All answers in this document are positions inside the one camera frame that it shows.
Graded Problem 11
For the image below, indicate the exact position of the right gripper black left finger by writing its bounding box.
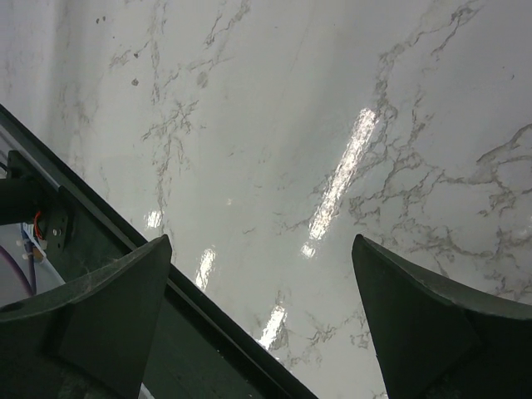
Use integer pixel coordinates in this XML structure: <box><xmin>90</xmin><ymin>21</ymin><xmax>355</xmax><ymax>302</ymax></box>
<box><xmin>1</xmin><ymin>235</ymin><xmax>171</xmax><ymax>398</ymax></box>

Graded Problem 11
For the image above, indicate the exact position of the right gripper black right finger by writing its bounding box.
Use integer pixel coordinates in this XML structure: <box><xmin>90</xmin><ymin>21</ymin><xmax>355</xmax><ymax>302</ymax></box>
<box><xmin>352</xmin><ymin>234</ymin><xmax>531</xmax><ymax>398</ymax></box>

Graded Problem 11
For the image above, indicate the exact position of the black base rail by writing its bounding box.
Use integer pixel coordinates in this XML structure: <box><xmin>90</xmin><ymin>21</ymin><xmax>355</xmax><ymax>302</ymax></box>
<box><xmin>1</xmin><ymin>110</ymin><xmax>312</xmax><ymax>398</ymax></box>

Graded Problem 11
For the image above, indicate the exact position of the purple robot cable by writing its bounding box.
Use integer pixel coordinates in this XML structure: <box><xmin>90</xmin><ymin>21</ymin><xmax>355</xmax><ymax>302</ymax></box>
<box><xmin>0</xmin><ymin>244</ymin><xmax>37</xmax><ymax>297</ymax></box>

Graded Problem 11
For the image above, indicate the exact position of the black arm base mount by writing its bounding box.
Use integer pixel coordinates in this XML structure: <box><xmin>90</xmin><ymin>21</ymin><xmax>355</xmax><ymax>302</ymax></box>
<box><xmin>1</xmin><ymin>150</ymin><xmax>71</xmax><ymax>254</ymax></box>

